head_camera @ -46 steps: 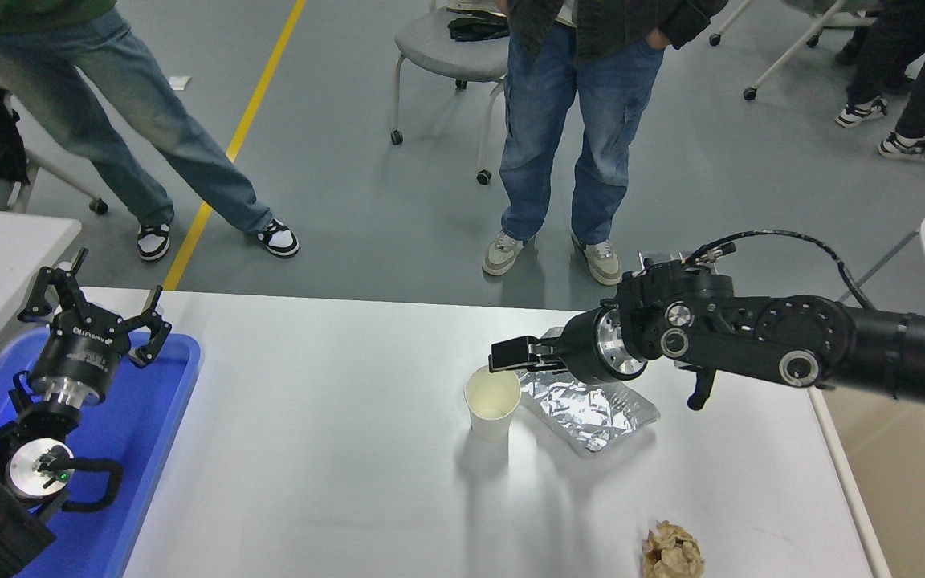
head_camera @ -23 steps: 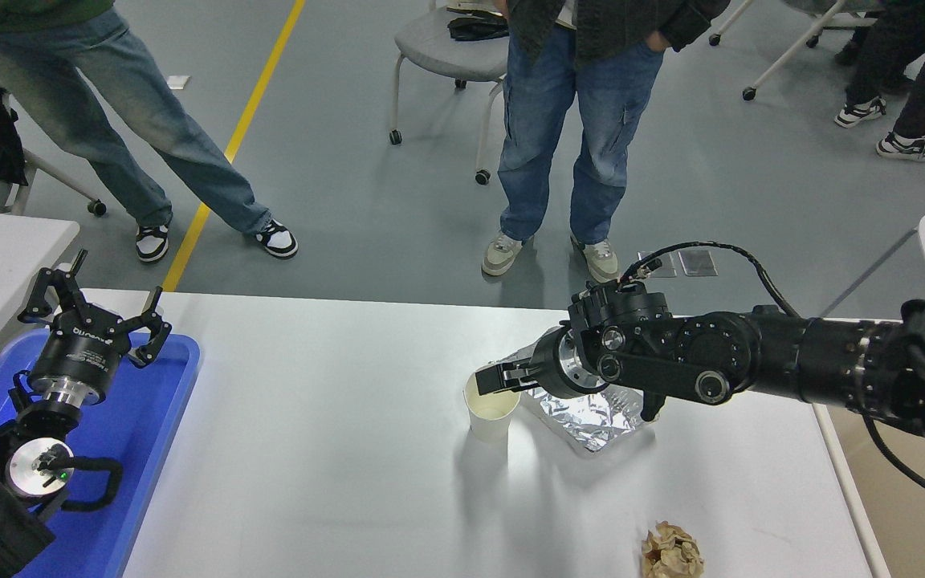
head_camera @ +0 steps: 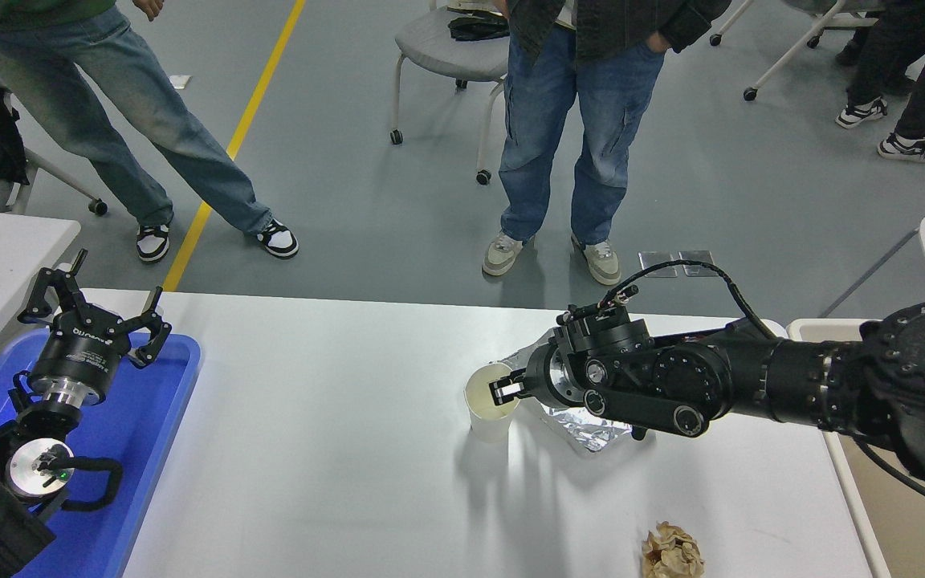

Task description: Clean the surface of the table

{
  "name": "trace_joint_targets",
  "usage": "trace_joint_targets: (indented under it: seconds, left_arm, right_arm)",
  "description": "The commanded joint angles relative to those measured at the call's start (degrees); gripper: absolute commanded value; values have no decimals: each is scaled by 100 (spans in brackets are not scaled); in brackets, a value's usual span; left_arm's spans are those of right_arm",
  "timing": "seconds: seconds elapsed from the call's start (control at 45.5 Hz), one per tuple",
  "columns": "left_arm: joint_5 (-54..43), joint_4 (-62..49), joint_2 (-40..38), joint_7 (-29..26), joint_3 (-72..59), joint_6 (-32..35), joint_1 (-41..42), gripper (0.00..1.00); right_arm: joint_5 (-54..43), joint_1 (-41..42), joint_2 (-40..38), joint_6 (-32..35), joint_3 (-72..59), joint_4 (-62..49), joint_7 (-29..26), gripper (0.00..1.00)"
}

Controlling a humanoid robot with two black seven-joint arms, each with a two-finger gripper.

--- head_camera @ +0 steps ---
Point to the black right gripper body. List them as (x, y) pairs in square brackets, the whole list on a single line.
[(539, 377)]

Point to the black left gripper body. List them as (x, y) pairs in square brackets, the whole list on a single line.
[(81, 353)]

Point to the white paper cup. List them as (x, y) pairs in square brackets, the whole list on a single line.
[(482, 421)]

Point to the silver foil tray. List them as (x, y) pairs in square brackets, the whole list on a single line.
[(587, 429)]

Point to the tan paper ball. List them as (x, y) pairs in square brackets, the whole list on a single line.
[(671, 554)]

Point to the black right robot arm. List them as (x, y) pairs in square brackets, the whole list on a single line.
[(792, 369)]

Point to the person's hand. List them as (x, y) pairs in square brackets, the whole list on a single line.
[(149, 8)]

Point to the blue plastic tray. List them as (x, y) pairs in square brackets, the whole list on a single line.
[(133, 449)]

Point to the white-framed wheeled chair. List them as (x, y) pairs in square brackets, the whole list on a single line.
[(61, 181)]

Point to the metal floor plate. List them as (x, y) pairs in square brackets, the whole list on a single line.
[(658, 269), (698, 269)]

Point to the white paper sheet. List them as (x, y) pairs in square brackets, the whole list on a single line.
[(180, 81)]

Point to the grey wheeled chair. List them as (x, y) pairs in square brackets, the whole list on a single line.
[(438, 48)]

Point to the small black pouch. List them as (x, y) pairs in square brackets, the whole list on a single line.
[(477, 28)]

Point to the large pale bin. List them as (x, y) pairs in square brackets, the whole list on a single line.
[(912, 538)]

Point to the white-legged wheeled chair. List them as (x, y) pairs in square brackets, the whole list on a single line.
[(792, 51)]

